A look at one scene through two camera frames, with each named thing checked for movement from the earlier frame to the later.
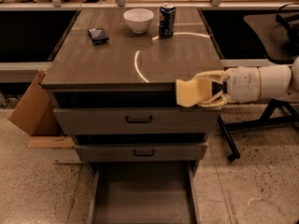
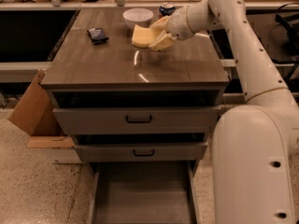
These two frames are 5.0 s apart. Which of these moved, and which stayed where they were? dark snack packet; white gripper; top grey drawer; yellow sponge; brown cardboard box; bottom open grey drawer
Moved: white gripper; yellow sponge
Stayed: brown cardboard box; dark snack packet; bottom open grey drawer; top grey drawer
